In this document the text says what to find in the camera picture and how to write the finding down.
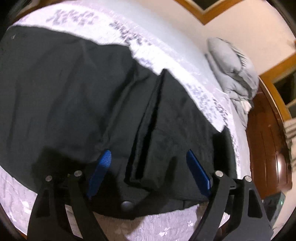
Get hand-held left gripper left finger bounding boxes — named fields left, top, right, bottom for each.
left=26, top=149, right=112, bottom=241

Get dark wooden headboard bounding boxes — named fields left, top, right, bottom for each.
left=245, top=76, right=293, bottom=200

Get loose beige curtain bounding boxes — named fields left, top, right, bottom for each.
left=283, top=118, right=296, bottom=172

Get white cloth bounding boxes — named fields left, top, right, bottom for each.
left=242, top=101, right=253, bottom=114

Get dark device with green light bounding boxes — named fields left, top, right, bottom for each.
left=262, top=192, right=287, bottom=230

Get narrow wooden-framed window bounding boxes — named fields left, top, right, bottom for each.
left=259, top=53, right=296, bottom=121

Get black pants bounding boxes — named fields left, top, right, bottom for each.
left=0, top=25, right=238, bottom=219

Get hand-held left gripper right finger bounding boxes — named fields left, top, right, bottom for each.
left=186, top=149, right=273, bottom=241

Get floral quilted bedspread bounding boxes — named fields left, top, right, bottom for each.
left=0, top=0, right=251, bottom=241

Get folded grey duvet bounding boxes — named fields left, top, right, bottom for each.
left=206, top=37, right=260, bottom=129

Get wide wooden-framed window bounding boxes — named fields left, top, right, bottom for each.
left=174, top=0, right=243, bottom=26

